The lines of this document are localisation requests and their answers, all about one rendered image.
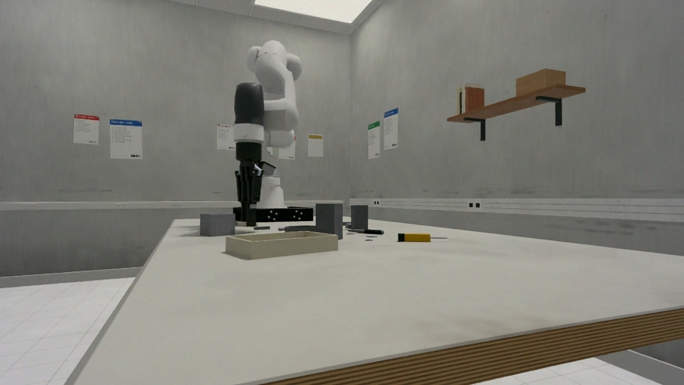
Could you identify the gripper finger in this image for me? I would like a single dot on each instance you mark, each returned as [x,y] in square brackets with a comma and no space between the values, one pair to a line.
[242,192]
[253,193]

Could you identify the yellow pin with black cap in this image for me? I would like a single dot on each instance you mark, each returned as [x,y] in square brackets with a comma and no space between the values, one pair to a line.
[416,237]

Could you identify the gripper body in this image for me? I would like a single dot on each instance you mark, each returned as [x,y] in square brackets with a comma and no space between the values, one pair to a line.
[249,153]

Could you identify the beige shallow open tray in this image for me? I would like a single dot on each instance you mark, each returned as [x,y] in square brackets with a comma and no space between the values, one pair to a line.
[269,245]

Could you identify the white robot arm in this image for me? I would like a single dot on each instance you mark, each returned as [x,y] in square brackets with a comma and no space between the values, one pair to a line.
[274,68]

